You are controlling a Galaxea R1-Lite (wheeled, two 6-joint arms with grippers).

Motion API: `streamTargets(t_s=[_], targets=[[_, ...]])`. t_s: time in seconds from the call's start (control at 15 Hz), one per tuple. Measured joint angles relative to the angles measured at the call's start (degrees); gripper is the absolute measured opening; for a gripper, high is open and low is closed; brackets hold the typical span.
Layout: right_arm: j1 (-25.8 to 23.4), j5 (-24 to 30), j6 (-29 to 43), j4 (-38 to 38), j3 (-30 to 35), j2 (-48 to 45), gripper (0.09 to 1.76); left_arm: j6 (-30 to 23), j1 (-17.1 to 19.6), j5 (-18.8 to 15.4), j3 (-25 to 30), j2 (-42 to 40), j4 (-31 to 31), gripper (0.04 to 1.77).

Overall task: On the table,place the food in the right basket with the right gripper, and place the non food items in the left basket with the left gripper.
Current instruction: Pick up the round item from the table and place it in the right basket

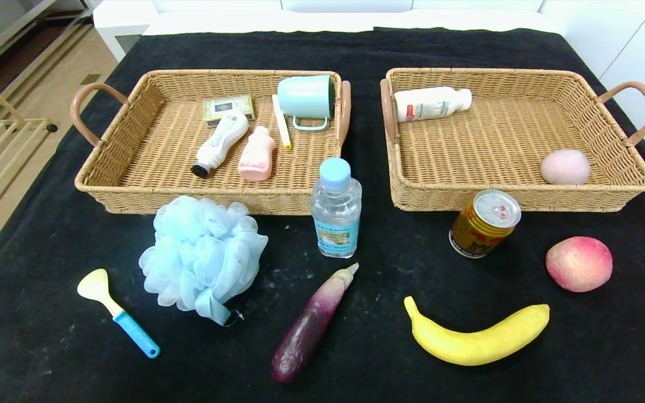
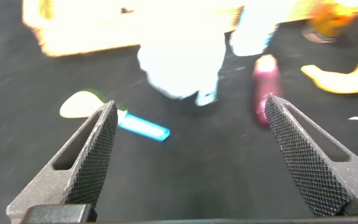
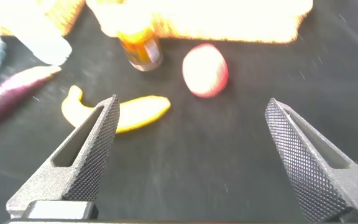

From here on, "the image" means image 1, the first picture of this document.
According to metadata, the yellow banana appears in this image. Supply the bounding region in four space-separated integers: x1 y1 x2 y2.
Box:
404 296 551 367

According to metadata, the clear water bottle blue cap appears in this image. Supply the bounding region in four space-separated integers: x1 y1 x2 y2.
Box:
310 157 363 259

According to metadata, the white stick with yellow tip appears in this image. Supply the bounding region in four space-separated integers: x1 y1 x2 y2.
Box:
272 94 292 151

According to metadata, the black table cloth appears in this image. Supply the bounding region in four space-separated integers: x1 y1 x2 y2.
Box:
0 27 645 403

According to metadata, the wicker basket with food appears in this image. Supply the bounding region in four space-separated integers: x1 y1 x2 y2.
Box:
380 67 645 213

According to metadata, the gold drink can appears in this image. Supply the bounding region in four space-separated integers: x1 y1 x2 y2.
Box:
448 189 522 259

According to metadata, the wicker basket with toiletries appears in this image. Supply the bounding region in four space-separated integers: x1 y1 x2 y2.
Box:
71 69 352 216

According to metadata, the small printed card box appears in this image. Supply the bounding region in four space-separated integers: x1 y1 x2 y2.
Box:
203 94 255 127

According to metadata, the mint green mug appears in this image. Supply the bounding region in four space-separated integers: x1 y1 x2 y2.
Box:
277 74 336 132

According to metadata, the purple eggplant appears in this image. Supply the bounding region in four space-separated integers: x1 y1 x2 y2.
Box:
270 263 360 385

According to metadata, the light blue bath pouf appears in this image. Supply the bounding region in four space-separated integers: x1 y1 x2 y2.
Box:
138 195 269 327

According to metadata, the white bottle with red label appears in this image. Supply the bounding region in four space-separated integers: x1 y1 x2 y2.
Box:
393 86 473 123

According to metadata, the pink lotion bottle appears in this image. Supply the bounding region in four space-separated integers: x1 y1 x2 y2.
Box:
237 125 277 182

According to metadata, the white bottle with black brush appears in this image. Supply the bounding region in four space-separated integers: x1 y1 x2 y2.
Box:
190 111 249 180

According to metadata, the pale pink egg-shaped fruit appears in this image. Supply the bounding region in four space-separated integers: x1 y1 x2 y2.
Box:
540 148 591 185

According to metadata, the yellow spoon with blue handle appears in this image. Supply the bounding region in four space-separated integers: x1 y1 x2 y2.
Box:
77 268 161 359

